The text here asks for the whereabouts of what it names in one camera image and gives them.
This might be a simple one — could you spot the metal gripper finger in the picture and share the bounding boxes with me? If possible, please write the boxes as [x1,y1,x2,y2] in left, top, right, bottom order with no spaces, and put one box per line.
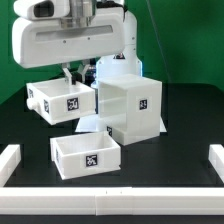
[78,64,90,81]
[61,63,73,85]

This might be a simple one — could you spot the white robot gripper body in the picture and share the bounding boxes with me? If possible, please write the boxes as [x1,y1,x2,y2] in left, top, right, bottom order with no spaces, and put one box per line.
[12,0,125,68]

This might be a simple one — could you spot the white drawer box with knob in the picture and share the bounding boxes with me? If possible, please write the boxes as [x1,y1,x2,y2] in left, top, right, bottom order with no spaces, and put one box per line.
[26,78,96,125]

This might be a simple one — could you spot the white drawer cabinet housing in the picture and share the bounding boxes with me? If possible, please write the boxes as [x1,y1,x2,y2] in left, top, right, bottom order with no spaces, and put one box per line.
[97,74,162,145]

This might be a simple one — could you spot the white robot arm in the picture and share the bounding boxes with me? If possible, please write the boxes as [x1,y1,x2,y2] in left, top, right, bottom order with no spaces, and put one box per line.
[12,0,130,68]

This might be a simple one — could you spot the white drawer box without knob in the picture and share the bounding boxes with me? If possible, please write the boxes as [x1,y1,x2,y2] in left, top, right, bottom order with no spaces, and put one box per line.
[50,131,121,180]

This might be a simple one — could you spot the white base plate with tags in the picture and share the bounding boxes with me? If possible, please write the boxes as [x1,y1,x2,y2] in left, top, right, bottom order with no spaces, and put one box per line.
[76,114,167,135]

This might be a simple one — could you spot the white left fence rail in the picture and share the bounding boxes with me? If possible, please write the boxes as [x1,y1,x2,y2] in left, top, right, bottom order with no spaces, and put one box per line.
[0,144,21,187]

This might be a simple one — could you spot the white fence rail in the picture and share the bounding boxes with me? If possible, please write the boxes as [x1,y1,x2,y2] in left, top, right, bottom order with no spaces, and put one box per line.
[0,187,224,215]
[0,144,21,187]
[208,144,224,183]

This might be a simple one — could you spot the white front fence rail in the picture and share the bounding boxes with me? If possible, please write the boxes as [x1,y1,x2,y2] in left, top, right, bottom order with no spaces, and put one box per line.
[0,187,224,215]

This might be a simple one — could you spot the white right fence rail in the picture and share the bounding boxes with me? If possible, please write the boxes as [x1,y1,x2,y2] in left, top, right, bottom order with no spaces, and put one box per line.
[208,144,224,183]

